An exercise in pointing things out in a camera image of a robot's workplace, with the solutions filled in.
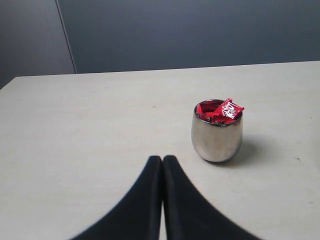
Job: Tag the red candy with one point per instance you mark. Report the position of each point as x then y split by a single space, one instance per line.
227 112
204 110

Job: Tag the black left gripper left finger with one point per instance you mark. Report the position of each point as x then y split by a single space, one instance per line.
137 216

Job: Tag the steel cup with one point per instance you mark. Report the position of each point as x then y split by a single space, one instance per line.
213 142

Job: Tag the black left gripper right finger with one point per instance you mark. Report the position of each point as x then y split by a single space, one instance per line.
188 215

